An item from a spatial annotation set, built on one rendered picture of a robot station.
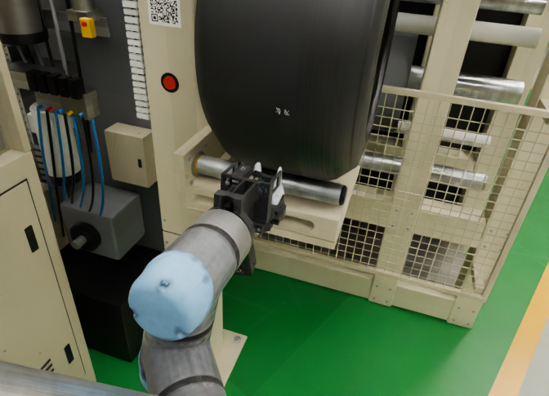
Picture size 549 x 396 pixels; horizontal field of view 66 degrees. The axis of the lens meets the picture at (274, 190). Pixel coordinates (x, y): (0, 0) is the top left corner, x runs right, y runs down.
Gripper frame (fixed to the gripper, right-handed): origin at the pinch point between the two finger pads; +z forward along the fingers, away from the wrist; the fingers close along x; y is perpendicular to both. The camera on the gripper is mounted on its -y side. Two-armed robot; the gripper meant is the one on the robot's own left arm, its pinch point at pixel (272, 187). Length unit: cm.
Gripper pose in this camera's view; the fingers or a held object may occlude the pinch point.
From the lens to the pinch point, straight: 71.2
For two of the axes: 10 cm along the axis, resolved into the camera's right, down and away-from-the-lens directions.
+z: 3.0, -3.9, 8.7
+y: 0.9, -9.0, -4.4
